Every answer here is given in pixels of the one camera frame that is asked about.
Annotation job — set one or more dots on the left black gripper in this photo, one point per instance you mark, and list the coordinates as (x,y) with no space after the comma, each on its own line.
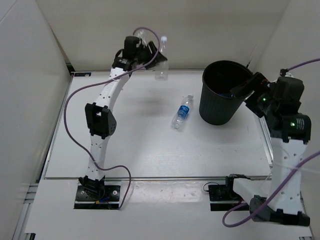
(146,48)

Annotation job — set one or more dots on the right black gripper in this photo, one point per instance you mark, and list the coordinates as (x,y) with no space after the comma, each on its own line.
(256,80)

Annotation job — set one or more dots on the Pocari Sweat clear bottle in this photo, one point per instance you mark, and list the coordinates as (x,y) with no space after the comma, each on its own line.
(226,95)

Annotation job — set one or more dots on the clear unlabeled plastic bottle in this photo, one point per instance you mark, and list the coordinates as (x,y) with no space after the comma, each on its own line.
(162,68)

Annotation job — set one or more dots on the blue label Aquafina bottle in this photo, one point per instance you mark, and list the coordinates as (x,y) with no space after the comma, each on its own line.
(182,112)

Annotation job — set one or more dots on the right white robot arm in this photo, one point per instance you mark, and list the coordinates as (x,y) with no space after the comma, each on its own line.
(278,103)

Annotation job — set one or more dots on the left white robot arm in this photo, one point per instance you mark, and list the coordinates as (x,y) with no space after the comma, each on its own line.
(99,114)

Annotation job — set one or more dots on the black plastic trash bin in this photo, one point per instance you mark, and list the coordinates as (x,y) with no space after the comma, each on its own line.
(220,77)

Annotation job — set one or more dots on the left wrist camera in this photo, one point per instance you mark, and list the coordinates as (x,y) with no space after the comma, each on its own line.
(132,47)

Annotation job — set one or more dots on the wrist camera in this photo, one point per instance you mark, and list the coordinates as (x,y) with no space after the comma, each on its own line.
(288,89)
(132,47)

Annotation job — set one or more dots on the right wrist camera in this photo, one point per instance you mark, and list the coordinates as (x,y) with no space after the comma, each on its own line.
(288,89)

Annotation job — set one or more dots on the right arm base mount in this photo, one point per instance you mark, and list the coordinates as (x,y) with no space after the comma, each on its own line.
(221,200)

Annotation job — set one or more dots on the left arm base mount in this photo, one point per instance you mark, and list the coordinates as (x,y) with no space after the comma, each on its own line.
(107,198)

